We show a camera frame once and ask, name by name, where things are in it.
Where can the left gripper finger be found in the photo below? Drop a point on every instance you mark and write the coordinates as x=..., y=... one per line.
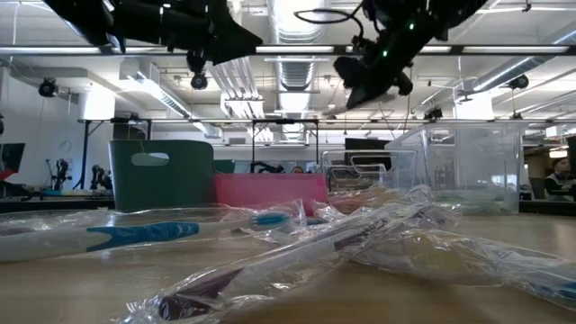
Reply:
x=234, y=42

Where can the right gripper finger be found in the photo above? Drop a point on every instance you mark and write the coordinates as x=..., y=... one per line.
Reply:
x=366, y=96

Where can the green white toothbrush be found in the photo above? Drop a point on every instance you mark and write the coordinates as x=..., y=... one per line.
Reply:
x=472, y=198

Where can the purple white toothbrush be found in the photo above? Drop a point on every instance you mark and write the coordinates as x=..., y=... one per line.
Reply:
x=315, y=249

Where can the black background robot arm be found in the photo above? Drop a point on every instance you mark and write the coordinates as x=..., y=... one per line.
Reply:
x=265, y=167
x=99, y=177
x=60, y=173

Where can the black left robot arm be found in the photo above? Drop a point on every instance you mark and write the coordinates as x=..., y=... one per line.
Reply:
x=81, y=18

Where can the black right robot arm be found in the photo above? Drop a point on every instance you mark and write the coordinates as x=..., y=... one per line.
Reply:
x=459, y=13

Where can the black monitor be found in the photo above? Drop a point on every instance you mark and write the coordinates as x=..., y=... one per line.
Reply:
x=364, y=144

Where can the clear plastic bin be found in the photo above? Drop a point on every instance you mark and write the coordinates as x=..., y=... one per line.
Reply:
x=360, y=171

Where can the black metal rack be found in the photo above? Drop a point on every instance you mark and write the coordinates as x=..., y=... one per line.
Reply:
x=285, y=121

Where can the person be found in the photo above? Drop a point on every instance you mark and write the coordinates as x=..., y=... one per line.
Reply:
x=560, y=180
x=297, y=170

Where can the frosted clear plastic tub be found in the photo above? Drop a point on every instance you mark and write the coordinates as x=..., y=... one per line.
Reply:
x=472, y=166

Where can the pink plastic bin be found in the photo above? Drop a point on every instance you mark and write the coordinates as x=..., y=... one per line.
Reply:
x=270, y=189

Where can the green plastic bin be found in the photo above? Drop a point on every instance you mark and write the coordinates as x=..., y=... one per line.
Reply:
x=180, y=180

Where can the red bar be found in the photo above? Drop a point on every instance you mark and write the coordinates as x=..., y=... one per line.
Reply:
x=5, y=174

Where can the black hanging camera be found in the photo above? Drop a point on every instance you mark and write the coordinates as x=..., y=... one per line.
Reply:
x=199, y=82
x=47, y=87
x=519, y=82
x=433, y=114

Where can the black overhead frame bar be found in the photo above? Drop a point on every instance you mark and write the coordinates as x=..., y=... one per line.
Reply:
x=297, y=49

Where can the silver ventilation duct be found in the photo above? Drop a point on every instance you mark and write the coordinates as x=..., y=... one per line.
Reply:
x=297, y=72

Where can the dark wall monitor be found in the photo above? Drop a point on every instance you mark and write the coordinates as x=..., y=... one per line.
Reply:
x=13, y=155

